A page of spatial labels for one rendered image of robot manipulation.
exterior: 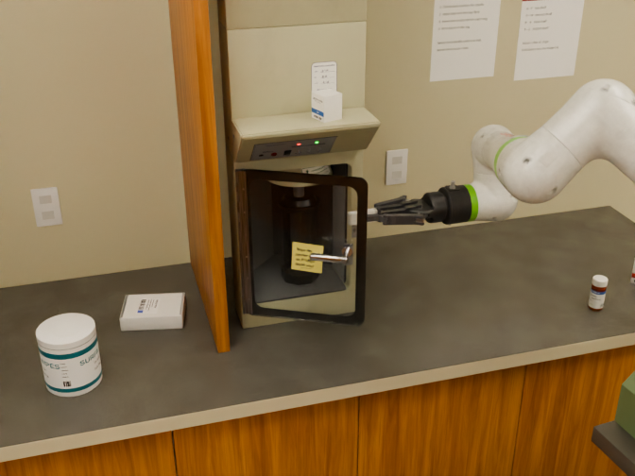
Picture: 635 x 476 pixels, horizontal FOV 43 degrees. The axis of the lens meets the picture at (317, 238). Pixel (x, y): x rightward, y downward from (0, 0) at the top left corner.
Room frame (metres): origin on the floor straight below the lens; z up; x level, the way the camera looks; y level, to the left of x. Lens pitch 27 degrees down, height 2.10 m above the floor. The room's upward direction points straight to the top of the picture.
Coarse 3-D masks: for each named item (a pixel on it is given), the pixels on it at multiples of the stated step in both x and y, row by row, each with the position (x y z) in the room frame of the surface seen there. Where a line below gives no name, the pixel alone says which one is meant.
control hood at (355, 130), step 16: (304, 112) 1.80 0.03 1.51; (352, 112) 1.80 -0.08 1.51; (368, 112) 1.80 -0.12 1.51; (240, 128) 1.69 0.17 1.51; (256, 128) 1.69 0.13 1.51; (272, 128) 1.69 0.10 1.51; (288, 128) 1.69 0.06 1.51; (304, 128) 1.69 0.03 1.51; (320, 128) 1.70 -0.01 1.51; (336, 128) 1.71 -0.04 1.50; (352, 128) 1.72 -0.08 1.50; (368, 128) 1.74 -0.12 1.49; (240, 144) 1.68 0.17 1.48; (336, 144) 1.77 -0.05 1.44; (352, 144) 1.79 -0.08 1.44; (368, 144) 1.81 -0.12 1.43; (240, 160) 1.73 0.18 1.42; (256, 160) 1.75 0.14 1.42
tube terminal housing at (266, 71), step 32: (224, 32) 1.79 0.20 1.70; (256, 32) 1.78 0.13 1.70; (288, 32) 1.80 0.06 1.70; (320, 32) 1.82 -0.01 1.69; (352, 32) 1.84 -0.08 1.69; (224, 64) 1.82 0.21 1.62; (256, 64) 1.78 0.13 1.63; (288, 64) 1.80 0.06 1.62; (352, 64) 1.84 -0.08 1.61; (224, 96) 1.84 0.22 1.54; (256, 96) 1.78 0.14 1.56; (288, 96) 1.80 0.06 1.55; (352, 96) 1.84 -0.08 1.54; (288, 160) 1.80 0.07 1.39; (320, 160) 1.82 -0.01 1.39; (352, 160) 1.84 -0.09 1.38; (256, 320) 1.77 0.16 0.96; (288, 320) 1.80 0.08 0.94
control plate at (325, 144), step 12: (264, 144) 1.69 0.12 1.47; (276, 144) 1.70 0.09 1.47; (288, 144) 1.72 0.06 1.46; (300, 144) 1.73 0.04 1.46; (312, 144) 1.74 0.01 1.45; (324, 144) 1.75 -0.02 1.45; (252, 156) 1.72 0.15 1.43; (264, 156) 1.74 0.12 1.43; (276, 156) 1.75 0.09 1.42; (288, 156) 1.76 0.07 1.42
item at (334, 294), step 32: (256, 192) 1.74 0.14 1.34; (288, 192) 1.73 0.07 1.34; (320, 192) 1.71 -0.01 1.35; (352, 192) 1.70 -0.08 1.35; (256, 224) 1.74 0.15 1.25; (288, 224) 1.73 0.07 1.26; (320, 224) 1.71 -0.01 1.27; (352, 224) 1.70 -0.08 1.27; (256, 256) 1.74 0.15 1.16; (288, 256) 1.73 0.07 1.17; (352, 256) 1.70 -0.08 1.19; (256, 288) 1.75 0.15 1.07; (288, 288) 1.73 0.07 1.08; (320, 288) 1.71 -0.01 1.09; (352, 288) 1.70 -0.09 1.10; (320, 320) 1.71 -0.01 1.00; (352, 320) 1.70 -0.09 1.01
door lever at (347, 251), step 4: (344, 248) 1.70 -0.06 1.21; (348, 248) 1.70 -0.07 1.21; (344, 252) 1.69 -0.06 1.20; (348, 252) 1.69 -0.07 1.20; (312, 256) 1.67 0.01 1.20; (316, 256) 1.66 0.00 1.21; (320, 256) 1.66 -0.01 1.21; (324, 256) 1.66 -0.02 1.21; (328, 256) 1.66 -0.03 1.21; (332, 256) 1.66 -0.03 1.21; (336, 256) 1.66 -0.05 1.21; (340, 256) 1.66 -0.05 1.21; (344, 256) 1.66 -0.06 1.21; (348, 256) 1.70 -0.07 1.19; (312, 260) 1.67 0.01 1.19; (316, 260) 1.66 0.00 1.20; (320, 260) 1.66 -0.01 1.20; (324, 260) 1.66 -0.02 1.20; (328, 260) 1.66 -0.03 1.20; (332, 260) 1.66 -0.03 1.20; (336, 260) 1.65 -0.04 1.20; (340, 260) 1.65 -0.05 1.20; (344, 260) 1.65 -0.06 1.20
